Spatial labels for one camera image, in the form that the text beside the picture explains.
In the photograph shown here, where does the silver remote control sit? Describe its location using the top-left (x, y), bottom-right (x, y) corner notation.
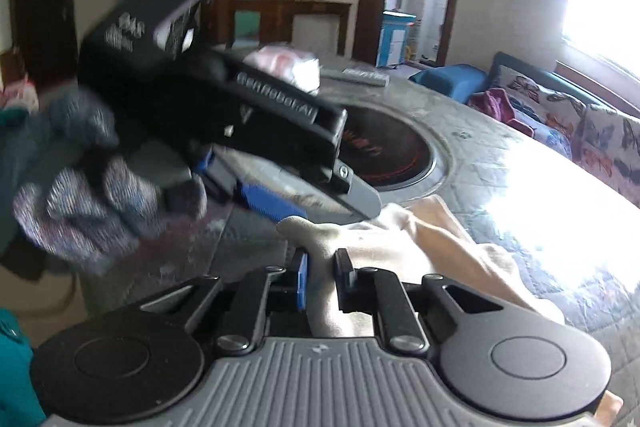
top-left (320, 66), bottom-right (391, 88)

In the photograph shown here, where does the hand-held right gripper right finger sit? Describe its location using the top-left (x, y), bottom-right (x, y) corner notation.
top-left (334, 249), bottom-right (506, 355)

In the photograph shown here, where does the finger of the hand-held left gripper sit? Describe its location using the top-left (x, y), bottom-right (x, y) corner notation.
top-left (207, 157), bottom-right (309, 224)
top-left (267, 163), bottom-right (384, 220)

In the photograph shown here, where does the brown wooden sideboard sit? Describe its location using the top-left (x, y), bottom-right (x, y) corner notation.
top-left (230, 0), bottom-right (353, 58)

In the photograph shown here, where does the person's left hand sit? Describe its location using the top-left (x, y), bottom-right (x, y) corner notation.
top-left (12, 84), bottom-right (208, 278)

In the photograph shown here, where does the blue white cabinet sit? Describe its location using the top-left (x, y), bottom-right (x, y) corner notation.
top-left (377, 9), bottom-right (418, 68)

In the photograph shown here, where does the round black induction cooktop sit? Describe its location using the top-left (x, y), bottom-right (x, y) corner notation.
top-left (330, 102), bottom-right (451, 195)

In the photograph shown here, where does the butterfly print cushion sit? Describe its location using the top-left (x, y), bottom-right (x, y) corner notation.
top-left (500, 67), bottom-right (587, 124)
top-left (582, 104), bottom-right (640, 202)
top-left (525, 122), bottom-right (574, 160)

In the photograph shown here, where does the dark wooden door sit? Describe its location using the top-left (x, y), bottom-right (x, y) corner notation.
top-left (10, 0), bottom-right (81, 78)

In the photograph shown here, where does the grey quilted table cover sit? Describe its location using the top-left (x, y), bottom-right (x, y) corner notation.
top-left (80, 52), bottom-right (640, 427)

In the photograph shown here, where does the blue sofa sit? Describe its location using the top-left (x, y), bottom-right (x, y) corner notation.
top-left (410, 52), bottom-right (640, 208)

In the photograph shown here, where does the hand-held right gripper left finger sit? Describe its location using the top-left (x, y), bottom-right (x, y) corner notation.
top-left (140, 248), bottom-right (308, 355)

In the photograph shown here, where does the cream cloth garment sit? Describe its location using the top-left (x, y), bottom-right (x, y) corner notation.
top-left (277, 194), bottom-right (623, 427)

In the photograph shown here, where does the pink white tissue pack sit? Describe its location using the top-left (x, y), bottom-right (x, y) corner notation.
top-left (245, 46), bottom-right (321, 95)

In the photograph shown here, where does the pink crumpled cloth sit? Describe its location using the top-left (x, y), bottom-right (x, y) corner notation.
top-left (467, 88), bottom-right (536, 138)

